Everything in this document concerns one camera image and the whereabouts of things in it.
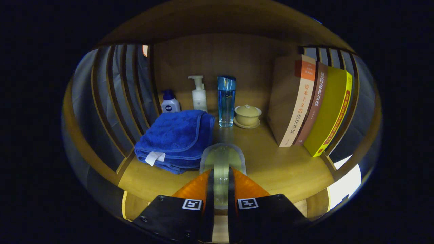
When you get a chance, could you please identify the yellow lidded teacup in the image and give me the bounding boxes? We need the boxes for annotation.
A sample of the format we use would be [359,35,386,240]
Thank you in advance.
[233,104,262,129]

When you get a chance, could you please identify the yellow book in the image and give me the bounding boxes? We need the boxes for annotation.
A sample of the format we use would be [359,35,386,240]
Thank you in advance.
[303,66,353,158]

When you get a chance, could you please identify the white table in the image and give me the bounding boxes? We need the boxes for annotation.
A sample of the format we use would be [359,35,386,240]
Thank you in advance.
[327,155,362,210]

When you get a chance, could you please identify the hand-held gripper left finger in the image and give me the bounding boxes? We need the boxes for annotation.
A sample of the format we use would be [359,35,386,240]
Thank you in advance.
[132,169,215,244]

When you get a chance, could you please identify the brown book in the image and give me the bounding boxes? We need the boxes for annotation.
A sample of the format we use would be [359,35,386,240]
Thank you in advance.
[293,62,328,146]

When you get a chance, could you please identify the wooden countertop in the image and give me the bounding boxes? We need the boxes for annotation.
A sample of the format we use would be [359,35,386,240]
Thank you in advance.
[117,112,336,204]

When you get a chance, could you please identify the tall blue glass bottle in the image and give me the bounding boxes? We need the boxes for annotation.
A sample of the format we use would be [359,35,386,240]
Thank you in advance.
[217,75,237,128]

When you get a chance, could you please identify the small white blue-capped bottle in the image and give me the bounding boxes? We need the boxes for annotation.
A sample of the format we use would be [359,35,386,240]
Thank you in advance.
[161,89,181,113]

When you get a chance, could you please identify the blue folded towel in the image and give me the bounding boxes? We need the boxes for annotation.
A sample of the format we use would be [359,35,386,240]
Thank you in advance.
[134,109,215,175]

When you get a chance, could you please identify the white pump bottle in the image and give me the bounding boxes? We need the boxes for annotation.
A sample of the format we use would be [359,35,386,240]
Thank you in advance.
[188,75,208,113]

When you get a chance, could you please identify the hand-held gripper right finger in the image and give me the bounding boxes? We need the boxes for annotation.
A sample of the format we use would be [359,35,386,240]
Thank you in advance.
[227,167,312,244]

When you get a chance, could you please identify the beige book orange band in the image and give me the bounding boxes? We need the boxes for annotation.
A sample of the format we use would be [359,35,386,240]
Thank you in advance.
[266,54,317,147]

